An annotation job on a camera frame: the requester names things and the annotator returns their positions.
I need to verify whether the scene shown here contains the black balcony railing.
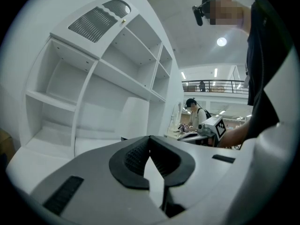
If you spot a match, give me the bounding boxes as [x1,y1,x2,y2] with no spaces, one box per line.
[182,79,250,95]

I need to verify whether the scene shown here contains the person's right forearm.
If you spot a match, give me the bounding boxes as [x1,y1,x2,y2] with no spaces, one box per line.
[218,119,253,149]

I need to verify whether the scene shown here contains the person's head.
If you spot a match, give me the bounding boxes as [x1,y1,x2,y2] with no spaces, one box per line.
[202,0,253,33]

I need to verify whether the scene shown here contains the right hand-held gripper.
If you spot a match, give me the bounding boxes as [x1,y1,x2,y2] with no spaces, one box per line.
[177,115,227,142]

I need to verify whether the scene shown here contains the small grey vent grille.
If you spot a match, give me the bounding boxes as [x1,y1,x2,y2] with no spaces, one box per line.
[101,0,132,19]

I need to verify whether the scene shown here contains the person's dark shirt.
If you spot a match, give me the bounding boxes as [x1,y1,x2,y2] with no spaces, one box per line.
[246,0,294,141]

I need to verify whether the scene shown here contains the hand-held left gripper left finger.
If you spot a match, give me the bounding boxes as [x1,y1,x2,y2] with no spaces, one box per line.
[109,136,151,190]

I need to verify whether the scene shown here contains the large grey vent grille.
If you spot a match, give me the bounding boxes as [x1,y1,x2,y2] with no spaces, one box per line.
[67,6,117,44]

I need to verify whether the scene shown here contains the white curved stand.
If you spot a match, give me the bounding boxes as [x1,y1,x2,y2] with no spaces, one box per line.
[170,101,183,129]

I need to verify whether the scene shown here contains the white shelving unit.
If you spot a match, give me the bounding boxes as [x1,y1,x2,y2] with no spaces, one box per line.
[20,0,184,159]

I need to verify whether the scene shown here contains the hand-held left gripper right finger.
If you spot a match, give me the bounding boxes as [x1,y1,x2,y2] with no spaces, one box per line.
[150,136,196,188]

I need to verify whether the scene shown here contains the black head-mounted camera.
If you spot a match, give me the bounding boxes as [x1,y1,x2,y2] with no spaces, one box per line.
[192,5,205,27]

